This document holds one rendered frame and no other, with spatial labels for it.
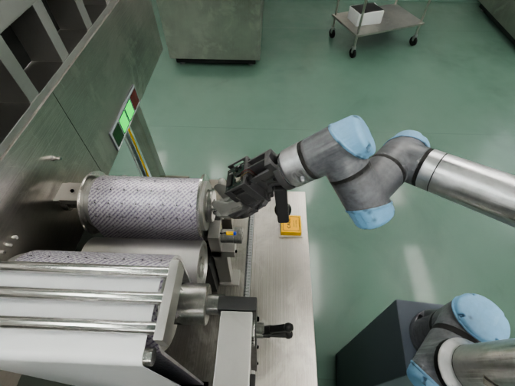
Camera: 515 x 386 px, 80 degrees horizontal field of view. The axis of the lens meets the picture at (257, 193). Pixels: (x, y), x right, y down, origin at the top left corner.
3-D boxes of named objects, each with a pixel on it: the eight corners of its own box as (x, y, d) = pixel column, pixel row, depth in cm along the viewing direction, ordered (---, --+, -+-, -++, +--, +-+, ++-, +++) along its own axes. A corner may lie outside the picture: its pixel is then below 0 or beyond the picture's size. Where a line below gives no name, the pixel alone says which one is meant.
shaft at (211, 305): (244, 318, 50) (244, 312, 47) (208, 317, 50) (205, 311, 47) (246, 299, 52) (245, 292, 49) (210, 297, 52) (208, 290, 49)
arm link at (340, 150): (378, 165, 47) (353, 116, 45) (316, 191, 53) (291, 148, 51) (380, 148, 54) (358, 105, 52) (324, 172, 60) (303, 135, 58)
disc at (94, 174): (100, 245, 74) (70, 211, 62) (98, 245, 74) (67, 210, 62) (119, 194, 83) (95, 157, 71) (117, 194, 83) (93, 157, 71)
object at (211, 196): (216, 214, 76) (211, 227, 69) (208, 214, 76) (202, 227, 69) (215, 185, 74) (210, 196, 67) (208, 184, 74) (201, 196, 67)
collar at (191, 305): (208, 330, 50) (201, 319, 45) (171, 328, 50) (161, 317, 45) (212, 291, 54) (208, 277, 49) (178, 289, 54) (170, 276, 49)
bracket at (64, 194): (81, 204, 69) (77, 199, 67) (55, 204, 69) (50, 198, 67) (90, 187, 72) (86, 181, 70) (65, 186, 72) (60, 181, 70)
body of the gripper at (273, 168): (225, 166, 63) (272, 139, 57) (252, 187, 68) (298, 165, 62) (221, 196, 59) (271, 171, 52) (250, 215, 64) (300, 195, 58)
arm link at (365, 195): (415, 195, 56) (388, 144, 53) (382, 234, 51) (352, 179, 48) (379, 198, 62) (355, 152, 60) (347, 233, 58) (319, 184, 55)
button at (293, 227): (300, 236, 106) (301, 232, 104) (280, 235, 107) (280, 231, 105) (300, 218, 111) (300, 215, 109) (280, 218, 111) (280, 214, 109)
